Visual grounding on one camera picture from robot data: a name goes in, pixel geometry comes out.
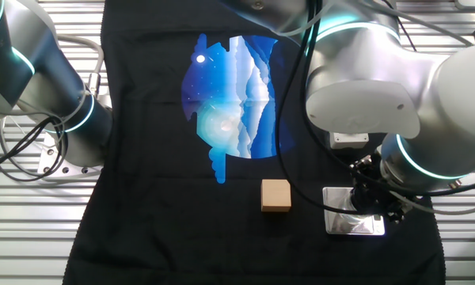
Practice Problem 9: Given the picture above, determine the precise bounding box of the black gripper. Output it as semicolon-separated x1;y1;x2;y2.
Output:
348;152;409;225

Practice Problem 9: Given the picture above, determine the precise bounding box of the clear glass jar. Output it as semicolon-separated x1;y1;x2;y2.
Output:
339;205;377;223

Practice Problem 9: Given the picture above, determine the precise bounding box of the white box with red button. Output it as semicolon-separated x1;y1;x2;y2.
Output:
329;132;370;150

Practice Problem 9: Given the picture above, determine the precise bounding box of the silver digital scale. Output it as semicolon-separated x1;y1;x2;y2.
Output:
321;186;386;237

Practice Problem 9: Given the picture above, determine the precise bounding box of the light wooden cube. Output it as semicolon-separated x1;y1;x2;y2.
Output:
260;178;292;213

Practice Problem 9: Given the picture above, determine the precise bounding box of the black cloth with blue print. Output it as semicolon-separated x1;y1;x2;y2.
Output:
62;0;447;285

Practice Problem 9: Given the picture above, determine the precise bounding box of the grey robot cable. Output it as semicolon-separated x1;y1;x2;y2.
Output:
386;188;475;216

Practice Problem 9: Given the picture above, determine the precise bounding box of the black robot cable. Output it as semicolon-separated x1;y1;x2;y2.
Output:
299;0;475;198
274;0;361;217

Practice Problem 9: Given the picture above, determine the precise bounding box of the black cable bundle at base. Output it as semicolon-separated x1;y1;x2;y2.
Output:
0;112;70;183

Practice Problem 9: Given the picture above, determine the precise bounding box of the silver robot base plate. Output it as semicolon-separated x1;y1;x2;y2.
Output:
37;138;104;177

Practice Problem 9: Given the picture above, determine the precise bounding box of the grey cable with metal connector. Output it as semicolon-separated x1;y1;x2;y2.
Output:
53;33;105;100

